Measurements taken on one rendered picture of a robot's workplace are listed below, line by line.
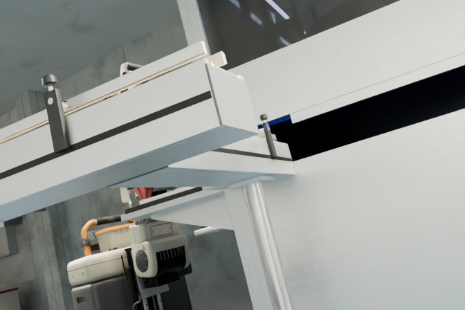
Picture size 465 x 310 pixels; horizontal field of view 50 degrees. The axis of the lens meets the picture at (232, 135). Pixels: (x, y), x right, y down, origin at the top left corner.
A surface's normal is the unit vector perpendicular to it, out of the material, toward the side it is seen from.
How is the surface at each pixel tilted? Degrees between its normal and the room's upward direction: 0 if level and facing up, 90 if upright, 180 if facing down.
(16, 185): 90
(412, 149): 90
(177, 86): 90
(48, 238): 90
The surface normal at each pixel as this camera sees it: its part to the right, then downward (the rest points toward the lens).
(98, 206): -0.54, -0.04
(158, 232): 0.67, -0.18
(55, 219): 0.81, -0.32
